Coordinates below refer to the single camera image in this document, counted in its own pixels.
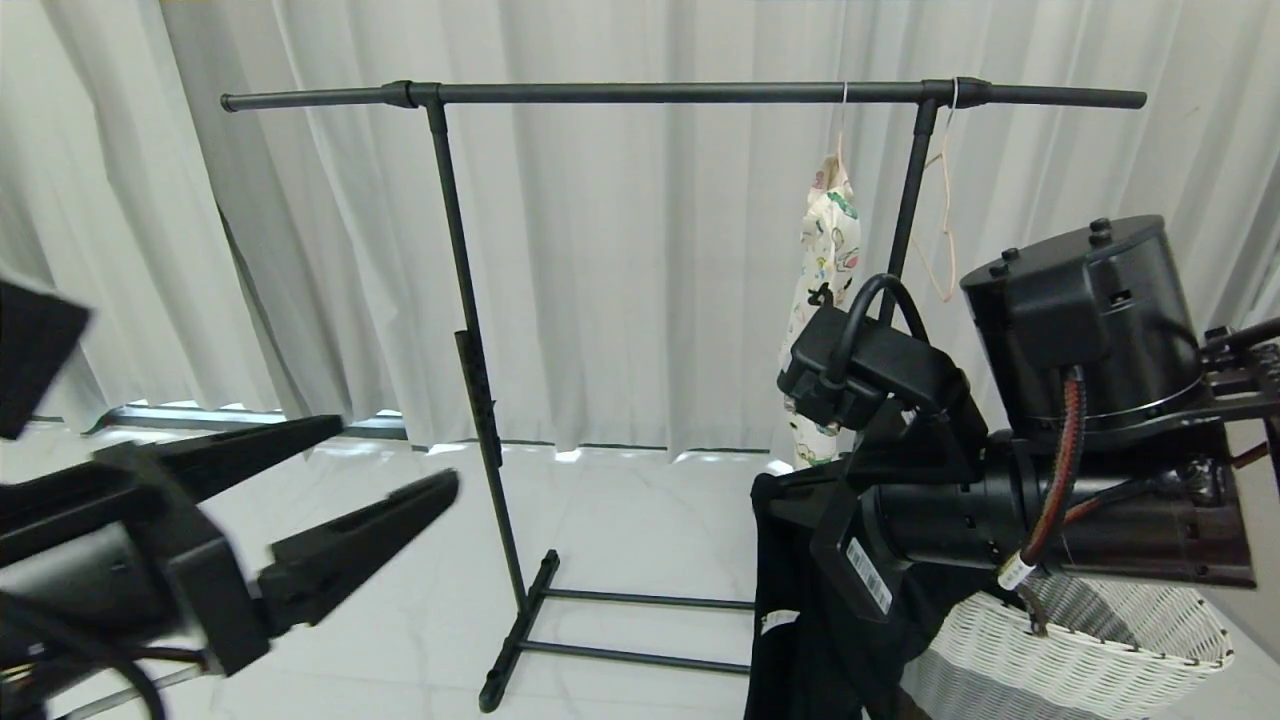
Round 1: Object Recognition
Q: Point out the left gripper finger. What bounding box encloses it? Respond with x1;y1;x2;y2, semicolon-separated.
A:
150;415;346;501
258;468;461;633

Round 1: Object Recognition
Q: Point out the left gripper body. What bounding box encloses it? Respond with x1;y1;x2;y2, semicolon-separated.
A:
0;440;271;681

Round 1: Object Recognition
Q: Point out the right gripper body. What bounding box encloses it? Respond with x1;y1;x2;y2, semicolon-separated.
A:
765;440;1031;626

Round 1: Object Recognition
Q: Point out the black garment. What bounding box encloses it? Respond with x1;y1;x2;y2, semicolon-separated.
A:
745;470;1001;720

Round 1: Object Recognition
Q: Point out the cream printed garment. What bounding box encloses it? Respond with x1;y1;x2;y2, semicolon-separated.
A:
778;155;863;469

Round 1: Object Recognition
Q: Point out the white laundry basket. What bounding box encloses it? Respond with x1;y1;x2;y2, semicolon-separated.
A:
900;570;1236;720

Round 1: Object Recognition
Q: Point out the black clothes rack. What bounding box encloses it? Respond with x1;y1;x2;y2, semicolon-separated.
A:
220;78;1148;713

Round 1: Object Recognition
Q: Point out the window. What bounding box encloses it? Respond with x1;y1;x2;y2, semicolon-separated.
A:
85;403;411;441

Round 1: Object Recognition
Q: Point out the black cable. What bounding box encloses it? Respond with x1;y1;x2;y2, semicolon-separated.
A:
822;273;931;386

